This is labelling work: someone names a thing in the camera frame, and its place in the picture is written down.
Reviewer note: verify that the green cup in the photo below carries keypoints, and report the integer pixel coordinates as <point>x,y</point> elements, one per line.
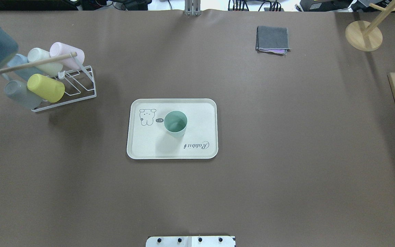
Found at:
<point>176,123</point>

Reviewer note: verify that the cream rabbit tray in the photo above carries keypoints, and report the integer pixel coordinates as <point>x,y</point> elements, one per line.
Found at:
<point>148,137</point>

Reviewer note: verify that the yellow cup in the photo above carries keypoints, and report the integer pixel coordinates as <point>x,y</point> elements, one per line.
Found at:
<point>45,87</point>

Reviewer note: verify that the pink cup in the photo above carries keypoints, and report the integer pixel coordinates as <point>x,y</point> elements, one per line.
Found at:
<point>59,48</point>

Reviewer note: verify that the grey translucent cup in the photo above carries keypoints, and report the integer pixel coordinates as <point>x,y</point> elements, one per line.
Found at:
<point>18,92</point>

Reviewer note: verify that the grey folded cloth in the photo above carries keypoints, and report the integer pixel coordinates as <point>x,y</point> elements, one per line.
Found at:
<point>272,40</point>

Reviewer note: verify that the wooden mug tree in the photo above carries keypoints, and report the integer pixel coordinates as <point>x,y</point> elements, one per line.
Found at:
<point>366,36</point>

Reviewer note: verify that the aluminium frame post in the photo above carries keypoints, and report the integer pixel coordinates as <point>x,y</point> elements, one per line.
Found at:
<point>192,8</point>

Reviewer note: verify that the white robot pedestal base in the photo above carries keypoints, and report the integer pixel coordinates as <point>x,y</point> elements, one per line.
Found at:
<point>191,241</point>

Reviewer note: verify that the white wire cup rack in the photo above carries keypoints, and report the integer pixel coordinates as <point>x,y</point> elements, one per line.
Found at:
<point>79,83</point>

